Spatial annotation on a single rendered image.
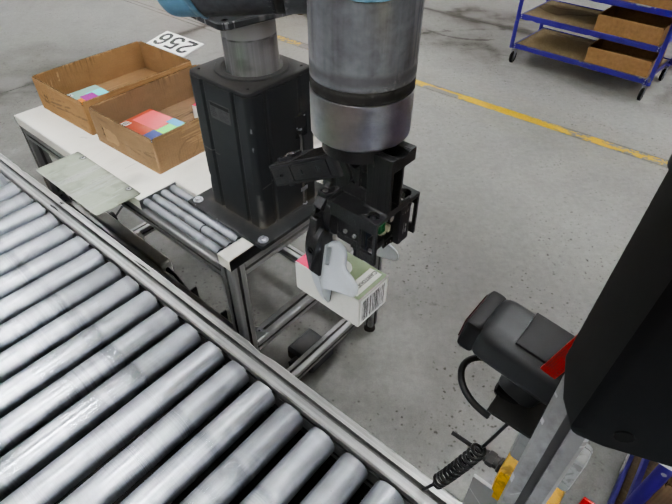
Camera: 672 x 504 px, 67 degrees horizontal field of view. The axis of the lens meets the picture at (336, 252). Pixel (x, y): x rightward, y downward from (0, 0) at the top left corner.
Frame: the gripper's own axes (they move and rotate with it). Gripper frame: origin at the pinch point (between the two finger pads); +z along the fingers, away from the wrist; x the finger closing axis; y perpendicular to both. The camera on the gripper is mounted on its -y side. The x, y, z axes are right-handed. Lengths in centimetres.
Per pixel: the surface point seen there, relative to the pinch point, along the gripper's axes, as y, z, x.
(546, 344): 23.4, -3.8, 3.0
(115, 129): -94, 23, 19
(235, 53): -48, -7, 26
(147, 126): -94, 26, 28
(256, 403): -10.8, 30.5, -8.1
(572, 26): -83, 72, 328
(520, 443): 25.4, 9.6, 0.6
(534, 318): 21.1, -4.1, 5.0
